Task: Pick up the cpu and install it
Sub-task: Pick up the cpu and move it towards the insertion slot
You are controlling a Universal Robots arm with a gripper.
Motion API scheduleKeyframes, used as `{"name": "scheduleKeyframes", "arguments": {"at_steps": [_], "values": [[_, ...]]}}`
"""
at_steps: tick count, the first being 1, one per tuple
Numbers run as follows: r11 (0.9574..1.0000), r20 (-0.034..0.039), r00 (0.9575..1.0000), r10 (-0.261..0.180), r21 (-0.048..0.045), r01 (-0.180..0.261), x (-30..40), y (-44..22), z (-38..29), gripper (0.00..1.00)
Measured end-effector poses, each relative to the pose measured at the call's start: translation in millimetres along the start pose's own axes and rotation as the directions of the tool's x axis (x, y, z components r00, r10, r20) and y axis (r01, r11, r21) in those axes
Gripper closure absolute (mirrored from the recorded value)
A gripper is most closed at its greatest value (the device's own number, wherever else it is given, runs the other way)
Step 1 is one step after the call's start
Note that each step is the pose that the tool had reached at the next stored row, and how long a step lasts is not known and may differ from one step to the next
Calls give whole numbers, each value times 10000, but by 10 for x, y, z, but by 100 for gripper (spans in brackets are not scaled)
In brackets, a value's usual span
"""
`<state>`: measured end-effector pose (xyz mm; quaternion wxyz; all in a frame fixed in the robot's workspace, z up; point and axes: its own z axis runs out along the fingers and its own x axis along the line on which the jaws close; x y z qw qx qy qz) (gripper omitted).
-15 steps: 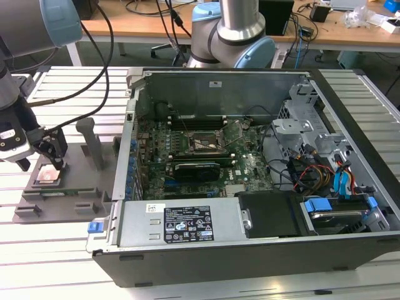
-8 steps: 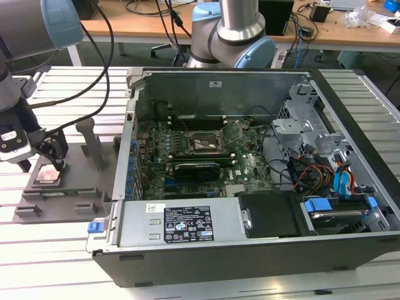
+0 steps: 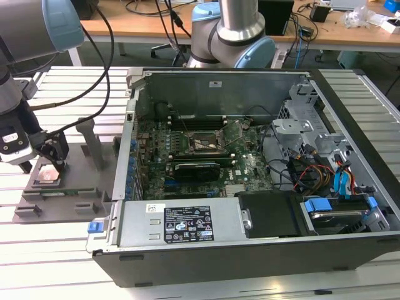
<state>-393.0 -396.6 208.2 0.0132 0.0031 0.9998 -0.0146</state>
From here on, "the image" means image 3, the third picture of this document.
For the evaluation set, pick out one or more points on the green motherboard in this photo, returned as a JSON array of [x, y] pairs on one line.
[[250, 170]]

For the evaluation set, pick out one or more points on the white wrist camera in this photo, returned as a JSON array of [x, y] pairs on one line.
[[15, 153]]

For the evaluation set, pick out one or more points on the pale teal bin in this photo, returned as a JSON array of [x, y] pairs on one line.
[[347, 59]]

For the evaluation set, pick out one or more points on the white power strip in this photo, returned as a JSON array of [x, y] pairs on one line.
[[281, 60]]

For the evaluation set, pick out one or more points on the wooden desk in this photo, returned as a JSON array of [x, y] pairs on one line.
[[140, 29], [343, 39]]

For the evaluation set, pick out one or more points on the black RAM slot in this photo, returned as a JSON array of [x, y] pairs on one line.
[[203, 126], [203, 122], [200, 158], [226, 162], [203, 119], [203, 115], [200, 155], [200, 151]]

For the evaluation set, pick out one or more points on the metal disk bay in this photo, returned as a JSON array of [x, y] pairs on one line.
[[290, 125]]

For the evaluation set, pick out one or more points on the silver power supply with label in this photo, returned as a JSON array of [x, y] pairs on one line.
[[140, 225]]

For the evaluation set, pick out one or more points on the grey parts rack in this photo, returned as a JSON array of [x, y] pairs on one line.
[[75, 181]]

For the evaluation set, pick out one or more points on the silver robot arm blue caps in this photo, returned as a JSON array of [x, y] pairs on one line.
[[28, 28]]

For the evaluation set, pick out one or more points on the black open PC case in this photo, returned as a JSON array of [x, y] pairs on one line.
[[218, 265]]

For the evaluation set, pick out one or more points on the blue disk carrier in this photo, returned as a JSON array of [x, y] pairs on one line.
[[318, 206]]

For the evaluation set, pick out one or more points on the green RAM stick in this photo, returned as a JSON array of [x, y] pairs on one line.
[[62, 194]]

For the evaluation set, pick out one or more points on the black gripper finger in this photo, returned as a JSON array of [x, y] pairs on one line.
[[56, 148], [25, 167]]

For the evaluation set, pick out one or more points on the black graphics card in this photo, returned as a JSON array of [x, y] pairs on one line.
[[197, 171]]

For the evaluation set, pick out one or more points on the black office chair base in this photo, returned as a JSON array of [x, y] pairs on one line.
[[161, 47]]

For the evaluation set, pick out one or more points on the blue case latch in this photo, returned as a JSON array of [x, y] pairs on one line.
[[95, 227]]

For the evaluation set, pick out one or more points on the black plastic shroud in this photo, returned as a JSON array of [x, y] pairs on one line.
[[268, 215]]

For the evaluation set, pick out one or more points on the small black adapter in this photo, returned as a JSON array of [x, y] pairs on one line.
[[307, 31]]

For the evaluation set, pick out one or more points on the silver hard disk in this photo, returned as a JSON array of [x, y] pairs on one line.
[[337, 220]]

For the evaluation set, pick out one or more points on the silver CPU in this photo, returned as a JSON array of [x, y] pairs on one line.
[[47, 176]]

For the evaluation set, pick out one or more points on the blue expansion slot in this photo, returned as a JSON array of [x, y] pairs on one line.
[[169, 180]]

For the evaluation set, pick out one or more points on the flat white device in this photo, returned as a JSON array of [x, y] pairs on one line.
[[347, 3]]

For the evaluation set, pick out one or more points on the blue box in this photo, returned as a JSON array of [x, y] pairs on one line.
[[392, 4]]

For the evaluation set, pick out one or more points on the silver chipset heat sink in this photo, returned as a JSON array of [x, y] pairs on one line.
[[236, 190]]

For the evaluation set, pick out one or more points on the clear plastic bags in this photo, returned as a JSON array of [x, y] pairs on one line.
[[359, 17]]

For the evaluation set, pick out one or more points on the small black box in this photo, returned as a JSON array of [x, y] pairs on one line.
[[319, 13]]

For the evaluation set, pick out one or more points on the white cardboard box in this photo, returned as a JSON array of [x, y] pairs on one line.
[[393, 26]]

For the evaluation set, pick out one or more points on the wide black equipment case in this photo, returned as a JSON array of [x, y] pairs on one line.
[[87, 9]]

